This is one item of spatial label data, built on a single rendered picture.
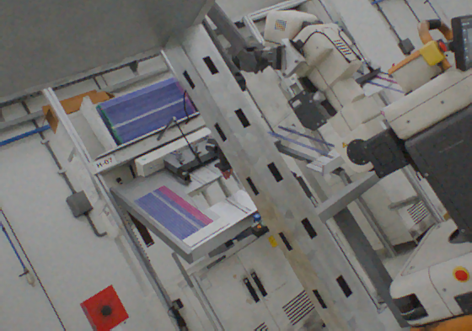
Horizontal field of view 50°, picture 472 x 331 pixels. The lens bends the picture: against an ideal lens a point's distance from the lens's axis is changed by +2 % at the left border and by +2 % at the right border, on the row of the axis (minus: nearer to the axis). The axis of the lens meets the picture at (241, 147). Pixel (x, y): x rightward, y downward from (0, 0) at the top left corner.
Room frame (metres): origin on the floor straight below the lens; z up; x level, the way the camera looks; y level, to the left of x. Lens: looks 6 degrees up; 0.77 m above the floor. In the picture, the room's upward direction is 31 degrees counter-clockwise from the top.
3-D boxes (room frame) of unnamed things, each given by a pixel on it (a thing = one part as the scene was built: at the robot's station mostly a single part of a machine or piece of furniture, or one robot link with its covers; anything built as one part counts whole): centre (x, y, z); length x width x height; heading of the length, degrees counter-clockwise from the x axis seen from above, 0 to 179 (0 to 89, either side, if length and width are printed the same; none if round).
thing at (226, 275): (2.90, 0.48, 0.31); 0.70 x 0.65 x 0.62; 122
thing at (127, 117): (2.82, 0.37, 1.52); 0.51 x 0.13 x 0.27; 122
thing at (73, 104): (3.02, 0.62, 1.82); 0.68 x 0.30 x 0.20; 122
